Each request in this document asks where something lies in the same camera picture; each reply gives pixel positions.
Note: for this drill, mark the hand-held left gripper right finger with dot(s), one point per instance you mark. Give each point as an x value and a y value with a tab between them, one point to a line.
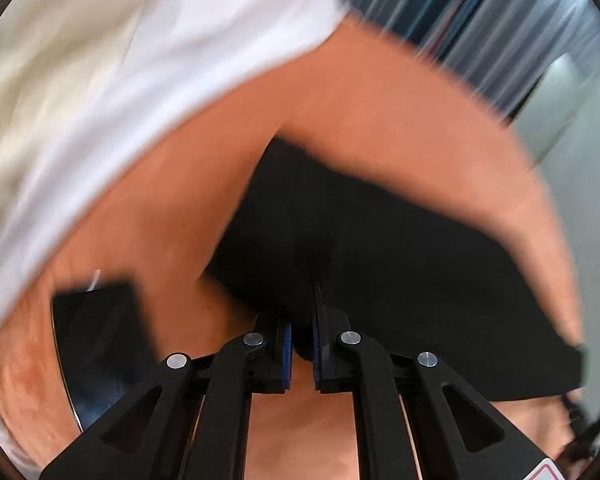
316	355

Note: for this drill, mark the white bed cloth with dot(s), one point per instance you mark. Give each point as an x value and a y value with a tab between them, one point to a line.
130	60

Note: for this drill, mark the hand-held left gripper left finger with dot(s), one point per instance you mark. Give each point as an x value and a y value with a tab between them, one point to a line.
286	355

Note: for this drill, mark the orange blanket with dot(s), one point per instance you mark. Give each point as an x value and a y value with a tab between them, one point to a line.
380	110

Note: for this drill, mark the white door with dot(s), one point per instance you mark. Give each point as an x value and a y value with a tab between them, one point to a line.
555	135

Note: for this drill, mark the grey pleated curtain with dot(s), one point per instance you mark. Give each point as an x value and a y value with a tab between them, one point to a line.
430	0

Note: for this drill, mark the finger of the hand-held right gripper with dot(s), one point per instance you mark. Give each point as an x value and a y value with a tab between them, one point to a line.
581	355

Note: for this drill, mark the black pants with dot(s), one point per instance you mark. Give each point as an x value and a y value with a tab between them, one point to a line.
380	260

